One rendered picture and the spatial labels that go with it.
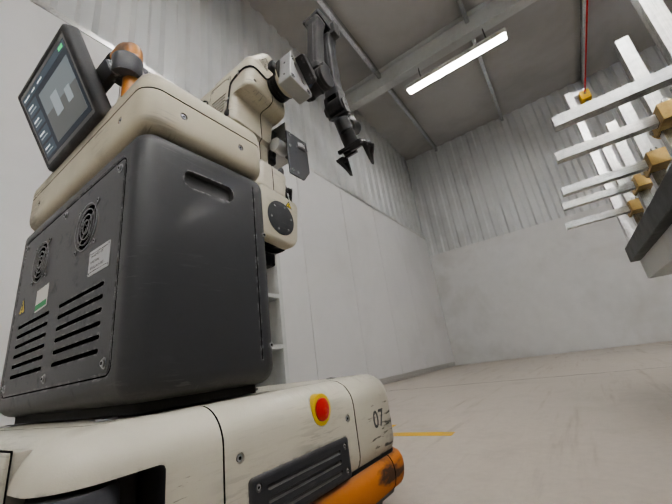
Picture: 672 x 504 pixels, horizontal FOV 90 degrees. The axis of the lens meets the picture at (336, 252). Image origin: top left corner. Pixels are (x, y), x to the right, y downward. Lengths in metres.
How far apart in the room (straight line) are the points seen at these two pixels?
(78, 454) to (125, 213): 0.30
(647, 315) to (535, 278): 1.66
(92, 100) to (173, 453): 0.60
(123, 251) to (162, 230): 0.06
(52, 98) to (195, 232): 0.45
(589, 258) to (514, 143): 2.77
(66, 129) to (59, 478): 0.64
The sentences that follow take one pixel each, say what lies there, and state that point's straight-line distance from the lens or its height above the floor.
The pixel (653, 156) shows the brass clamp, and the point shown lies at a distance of 1.52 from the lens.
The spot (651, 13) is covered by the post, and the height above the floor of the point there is 1.00.
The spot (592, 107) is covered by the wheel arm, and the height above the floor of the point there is 0.81.
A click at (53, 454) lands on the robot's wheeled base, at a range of 0.45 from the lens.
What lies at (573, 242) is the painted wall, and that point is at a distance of 7.59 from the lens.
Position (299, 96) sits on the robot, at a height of 1.11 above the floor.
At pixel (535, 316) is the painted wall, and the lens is 7.45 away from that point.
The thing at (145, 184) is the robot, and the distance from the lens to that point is 0.56.
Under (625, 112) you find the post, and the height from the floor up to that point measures 1.03.
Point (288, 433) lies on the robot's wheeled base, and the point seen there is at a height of 0.22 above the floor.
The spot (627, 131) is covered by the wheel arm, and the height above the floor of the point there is 0.83.
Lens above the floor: 0.31
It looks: 19 degrees up
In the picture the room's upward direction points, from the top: 8 degrees counter-clockwise
